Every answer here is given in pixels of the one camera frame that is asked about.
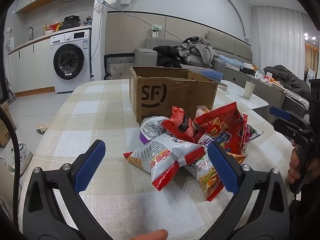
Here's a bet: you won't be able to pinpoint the white base cabinets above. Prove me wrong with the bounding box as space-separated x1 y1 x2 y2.
7 34 57 97

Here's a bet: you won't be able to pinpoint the orange noodle snack packet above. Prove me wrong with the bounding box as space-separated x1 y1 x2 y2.
186 152 247 202

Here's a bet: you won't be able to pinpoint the red cookie packet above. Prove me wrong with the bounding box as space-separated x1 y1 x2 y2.
162 106 200 143

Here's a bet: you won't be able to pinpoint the black white patterned bag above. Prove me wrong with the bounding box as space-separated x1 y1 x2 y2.
104 53 135 79

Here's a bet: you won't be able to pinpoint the white curtain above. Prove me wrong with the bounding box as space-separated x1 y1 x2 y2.
251 5 308 73

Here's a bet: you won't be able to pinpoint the white purple snack packet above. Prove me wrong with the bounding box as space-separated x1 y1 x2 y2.
139 116 172 144

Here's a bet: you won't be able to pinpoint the white sneaker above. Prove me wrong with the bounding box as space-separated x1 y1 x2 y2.
10 142 33 175

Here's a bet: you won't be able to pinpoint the floor cardboard box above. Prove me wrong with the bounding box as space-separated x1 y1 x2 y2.
0 102 17 148

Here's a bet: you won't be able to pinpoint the stick vacuum cleaner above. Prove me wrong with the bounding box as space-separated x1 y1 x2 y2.
5 77 15 98

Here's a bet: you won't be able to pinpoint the black wall cable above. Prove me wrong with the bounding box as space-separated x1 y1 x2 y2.
95 0 187 41

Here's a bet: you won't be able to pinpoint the white red-sealed snack packet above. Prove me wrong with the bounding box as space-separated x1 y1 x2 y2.
123 133 206 192

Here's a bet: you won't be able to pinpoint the blue bowl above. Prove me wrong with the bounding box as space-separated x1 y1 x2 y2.
201 70 224 77
204 74 224 83

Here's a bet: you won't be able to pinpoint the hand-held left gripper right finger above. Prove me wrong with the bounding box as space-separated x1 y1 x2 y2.
207 142 290 240

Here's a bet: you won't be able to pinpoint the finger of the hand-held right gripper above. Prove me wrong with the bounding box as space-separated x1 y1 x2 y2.
272 118 305 142
269 106 311 131

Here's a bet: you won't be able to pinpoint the grey sofa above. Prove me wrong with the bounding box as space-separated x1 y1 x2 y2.
135 30 253 80

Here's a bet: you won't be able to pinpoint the red cone snack bag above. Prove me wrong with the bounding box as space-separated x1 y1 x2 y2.
195 102 248 155

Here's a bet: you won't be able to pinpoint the white cup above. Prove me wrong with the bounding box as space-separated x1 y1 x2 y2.
244 80 256 99

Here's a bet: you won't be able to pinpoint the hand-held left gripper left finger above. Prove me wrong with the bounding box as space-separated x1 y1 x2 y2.
22 139 106 240

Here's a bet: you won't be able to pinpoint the purple green snack packet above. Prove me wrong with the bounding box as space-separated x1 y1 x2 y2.
240 114 264 153

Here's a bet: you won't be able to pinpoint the light blue pillow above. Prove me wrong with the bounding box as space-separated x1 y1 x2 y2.
217 54 244 67

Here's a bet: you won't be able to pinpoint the white washing machine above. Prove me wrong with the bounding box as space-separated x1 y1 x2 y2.
49 29 92 94

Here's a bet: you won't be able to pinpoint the black box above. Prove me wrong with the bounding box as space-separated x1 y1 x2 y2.
239 65 256 77

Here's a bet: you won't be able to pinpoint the white router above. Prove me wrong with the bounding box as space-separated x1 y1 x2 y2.
94 0 117 12

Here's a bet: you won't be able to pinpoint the black pressure cooker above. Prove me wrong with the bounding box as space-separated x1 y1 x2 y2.
62 16 81 30

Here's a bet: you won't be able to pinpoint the person's left hand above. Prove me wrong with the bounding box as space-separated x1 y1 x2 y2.
131 229 168 240

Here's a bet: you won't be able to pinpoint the white green power strip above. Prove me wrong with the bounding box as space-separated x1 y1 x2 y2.
151 24 163 38

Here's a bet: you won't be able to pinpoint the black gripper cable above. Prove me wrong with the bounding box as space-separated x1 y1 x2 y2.
0 109 22 230

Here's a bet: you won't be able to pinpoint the dark grey jacket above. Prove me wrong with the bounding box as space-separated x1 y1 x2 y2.
264 65 310 100

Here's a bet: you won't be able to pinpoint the brown cardboard box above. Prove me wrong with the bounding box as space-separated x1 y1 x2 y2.
129 66 217 123

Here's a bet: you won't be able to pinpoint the person's right hand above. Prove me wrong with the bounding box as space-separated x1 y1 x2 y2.
287 150 320 189

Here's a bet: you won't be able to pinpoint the black jacket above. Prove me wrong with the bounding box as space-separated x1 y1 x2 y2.
153 45 182 68

